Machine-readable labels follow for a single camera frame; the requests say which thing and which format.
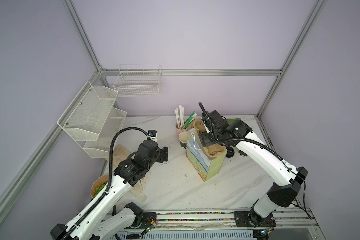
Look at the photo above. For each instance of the stacked paper coffee cup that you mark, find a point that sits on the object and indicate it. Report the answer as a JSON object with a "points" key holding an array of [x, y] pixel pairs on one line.
{"points": [[183, 139]]}

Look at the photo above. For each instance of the paper bowl with greens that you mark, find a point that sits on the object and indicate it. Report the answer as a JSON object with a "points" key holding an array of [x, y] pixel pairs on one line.
{"points": [[98, 185]]}

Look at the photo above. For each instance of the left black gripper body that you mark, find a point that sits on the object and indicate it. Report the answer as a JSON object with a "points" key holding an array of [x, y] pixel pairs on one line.
{"points": [[151, 162]]}

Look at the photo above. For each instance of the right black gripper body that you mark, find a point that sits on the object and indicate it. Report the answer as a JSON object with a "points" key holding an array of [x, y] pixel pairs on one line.
{"points": [[207, 138]]}

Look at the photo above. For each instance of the green paper gift bag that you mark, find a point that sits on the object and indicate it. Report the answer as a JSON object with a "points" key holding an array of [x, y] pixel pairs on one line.
{"points": [[207, 161]]}

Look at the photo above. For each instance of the single brown pulp cup carrier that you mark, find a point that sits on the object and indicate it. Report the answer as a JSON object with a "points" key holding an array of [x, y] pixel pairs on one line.
{"points": [[211, 149]]}

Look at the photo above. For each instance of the black white paper coffee cup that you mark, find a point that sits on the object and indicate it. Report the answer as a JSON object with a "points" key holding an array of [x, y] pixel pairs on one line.
{"points": [[243, 154]]}

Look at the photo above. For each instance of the green napkin stack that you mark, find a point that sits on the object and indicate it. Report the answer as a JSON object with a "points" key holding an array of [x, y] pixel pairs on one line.
{"points": [[230, 121]]}

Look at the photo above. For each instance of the white mesh two-tier shelf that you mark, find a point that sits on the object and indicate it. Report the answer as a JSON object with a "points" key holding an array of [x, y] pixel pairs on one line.
{"points": [[92, 119]]}

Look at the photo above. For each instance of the white wire basket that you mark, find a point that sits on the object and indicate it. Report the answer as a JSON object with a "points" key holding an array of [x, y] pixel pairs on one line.
{"points": [[139, 81]]}

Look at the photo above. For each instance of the brown pulp cup carriers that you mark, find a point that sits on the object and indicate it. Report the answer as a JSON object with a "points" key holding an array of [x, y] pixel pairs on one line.
{"points": [[192, 124]]}

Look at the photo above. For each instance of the aluminium frame rail base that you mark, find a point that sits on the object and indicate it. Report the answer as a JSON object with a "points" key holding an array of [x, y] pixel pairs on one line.
{"points": [[284, 224]]}

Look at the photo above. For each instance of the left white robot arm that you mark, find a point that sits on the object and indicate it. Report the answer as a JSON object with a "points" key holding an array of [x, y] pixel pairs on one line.
{"points": [[108, 195]]}

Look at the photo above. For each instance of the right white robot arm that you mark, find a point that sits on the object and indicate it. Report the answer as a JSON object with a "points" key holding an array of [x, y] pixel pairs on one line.
{"points": [[288, 179]]}

